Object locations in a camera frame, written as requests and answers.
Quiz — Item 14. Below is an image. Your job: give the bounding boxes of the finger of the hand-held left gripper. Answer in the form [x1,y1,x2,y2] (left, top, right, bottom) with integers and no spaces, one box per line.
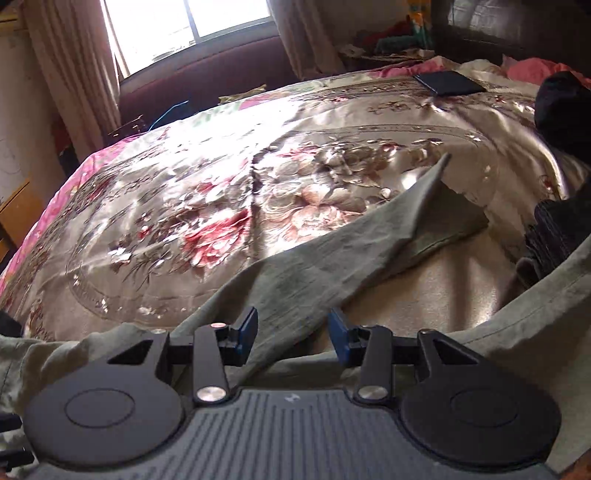
[0,412,36,469]

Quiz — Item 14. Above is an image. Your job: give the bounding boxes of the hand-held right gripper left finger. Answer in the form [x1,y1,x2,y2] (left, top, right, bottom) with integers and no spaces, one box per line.
[107,307,258,407]

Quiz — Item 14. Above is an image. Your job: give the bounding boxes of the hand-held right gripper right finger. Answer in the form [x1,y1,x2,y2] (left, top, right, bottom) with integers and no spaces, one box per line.
[327,308,481,402]

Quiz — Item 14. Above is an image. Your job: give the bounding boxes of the grey-green pants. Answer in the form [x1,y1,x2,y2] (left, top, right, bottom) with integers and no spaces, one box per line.
[0,152,591,467]

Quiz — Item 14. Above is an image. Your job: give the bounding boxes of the black pants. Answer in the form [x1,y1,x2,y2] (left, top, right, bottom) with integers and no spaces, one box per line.
[0,311,23,339]

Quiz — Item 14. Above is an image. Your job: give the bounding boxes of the floral satin bedspread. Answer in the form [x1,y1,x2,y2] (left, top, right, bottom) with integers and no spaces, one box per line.
[0,55,591,361]

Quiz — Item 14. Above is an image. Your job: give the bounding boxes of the dark ribbed cloth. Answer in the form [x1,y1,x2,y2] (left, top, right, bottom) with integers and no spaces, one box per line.
[524,185,591,278]

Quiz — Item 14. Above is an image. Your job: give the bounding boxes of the pale green cloth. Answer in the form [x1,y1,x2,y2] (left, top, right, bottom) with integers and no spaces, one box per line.
[219,83,269,105]

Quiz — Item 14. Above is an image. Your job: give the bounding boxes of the wooden desk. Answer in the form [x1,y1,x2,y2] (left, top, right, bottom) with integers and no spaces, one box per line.
[0,178,44,259]

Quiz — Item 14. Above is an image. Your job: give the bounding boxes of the maroon sofa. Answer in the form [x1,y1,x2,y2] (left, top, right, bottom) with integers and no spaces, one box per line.
[117,34,305,134]

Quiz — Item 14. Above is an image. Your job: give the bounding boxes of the red bag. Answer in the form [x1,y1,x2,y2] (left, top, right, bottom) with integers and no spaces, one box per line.
[53,120,71,154]

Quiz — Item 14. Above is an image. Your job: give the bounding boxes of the dark smartphone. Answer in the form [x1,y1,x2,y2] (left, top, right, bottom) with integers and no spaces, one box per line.
[413,70,488,97]

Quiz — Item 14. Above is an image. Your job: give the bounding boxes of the cluttered nightstand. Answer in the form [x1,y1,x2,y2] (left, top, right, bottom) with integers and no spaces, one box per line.
[339,44,437,71]

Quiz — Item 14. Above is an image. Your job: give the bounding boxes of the teal cloth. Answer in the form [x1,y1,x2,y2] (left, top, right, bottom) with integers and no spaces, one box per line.
[374,34,422,56]

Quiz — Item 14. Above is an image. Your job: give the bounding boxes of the beige curtain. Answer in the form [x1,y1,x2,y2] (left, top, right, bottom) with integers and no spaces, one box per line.
[268,0,345,81]
[23,0,123,148]

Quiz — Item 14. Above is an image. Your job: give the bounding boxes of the cream pillow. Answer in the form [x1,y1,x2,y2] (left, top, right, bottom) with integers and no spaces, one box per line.
[457,58,509,78]

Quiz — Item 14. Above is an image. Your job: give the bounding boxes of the window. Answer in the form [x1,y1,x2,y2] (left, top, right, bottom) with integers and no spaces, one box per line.
[104,0,273,77]

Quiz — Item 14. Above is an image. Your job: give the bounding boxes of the red cloth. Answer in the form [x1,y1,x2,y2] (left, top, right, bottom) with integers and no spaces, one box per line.
[369,16,413,38]

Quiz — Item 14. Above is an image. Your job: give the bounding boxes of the black cloth pile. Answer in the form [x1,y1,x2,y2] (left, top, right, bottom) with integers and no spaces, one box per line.
[534,71,591,162]

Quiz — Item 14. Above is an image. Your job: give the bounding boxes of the pink cloth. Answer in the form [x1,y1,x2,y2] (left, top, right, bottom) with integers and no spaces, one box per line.
[505,56,578,84]

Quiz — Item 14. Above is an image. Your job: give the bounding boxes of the dark wooden headboard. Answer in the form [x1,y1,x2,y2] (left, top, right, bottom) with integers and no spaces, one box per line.
[434,0,591,65]

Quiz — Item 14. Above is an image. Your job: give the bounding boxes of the dark metal frame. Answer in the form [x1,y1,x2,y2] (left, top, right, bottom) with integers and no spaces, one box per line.
[108,117,153,138]

